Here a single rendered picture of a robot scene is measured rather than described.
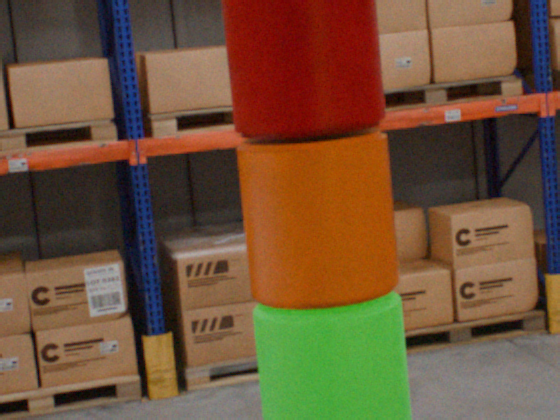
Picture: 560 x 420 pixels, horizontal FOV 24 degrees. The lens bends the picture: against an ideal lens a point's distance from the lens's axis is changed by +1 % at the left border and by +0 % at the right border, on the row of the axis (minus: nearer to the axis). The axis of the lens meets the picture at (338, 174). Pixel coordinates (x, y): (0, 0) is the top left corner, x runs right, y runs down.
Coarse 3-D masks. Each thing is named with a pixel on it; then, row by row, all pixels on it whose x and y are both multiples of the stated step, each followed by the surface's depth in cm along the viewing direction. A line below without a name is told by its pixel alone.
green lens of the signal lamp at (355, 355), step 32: (256, 320) 43; (288, 320) 41; (320, 320) 41; (352, 320) 41; (384, 320) 42; (288, 352) 41; (320, 352) 41; (352, 352) 41; (384, 352) 42; (288, 384) 42; (320, 384) 41; (352, 384) 41; (384, 384) 42; (288, 416) 42; (320, 416) 41; (352, 416) 41; (384, 416) 42
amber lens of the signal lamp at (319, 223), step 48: (288, 144) 41; (336, 144) 40; (384, 144) 42; (288, 192) 40; (336, 192) 40; (384, 192) 42; (288, 240) 41; (336, 240) 41; (384, 240) 42; (288, 288) 41; (336, 288) 41; (384, 288) 42
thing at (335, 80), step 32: (224, 0) 41; (256, 0) 40; (288, 0) 40; (320, 0) 40; (352, 0) 40; (256, 32) 40; (288, 32) 40; (320, 32) 40; (352, 32) 40; (256, 64) 40; (288, 64) 40; (320, 64) 40; (352, 64) 40; (256, 96) 40; (288, 96) 40; (320, 96) 40; (352, 96) 40; (256, 128) 41; (288, 128) 40; (320, 128) 40; (352, 128) 41
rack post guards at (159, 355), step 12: (552, 276) 863; (552, 288) 864; (552, 300) 865; (552, 312) 867; (552, 324) 868; (156, 336) 795; (168, 336) 797; (144, 348) 800; (156, 348) 796; (168, 348) 798; (156, 360) 797; (168, 360) 799; (156, 372) 797; (168, 372) 799; (156, 384) 798; (168, 384) 800; (144, 396) 804; (156, 396) 799; (168, 396) 801
